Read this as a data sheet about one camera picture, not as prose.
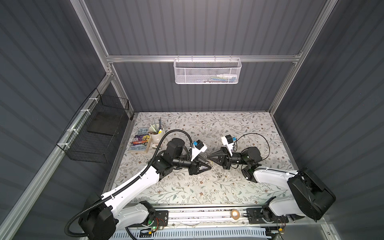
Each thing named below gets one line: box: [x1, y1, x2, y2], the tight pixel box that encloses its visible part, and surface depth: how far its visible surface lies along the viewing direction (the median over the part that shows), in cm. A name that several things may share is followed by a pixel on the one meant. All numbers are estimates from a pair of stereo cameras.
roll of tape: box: [230, 208, 240, 220], surface depth 77 cm
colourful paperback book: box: [129, 127, 153, 153], surface depth 104 cm
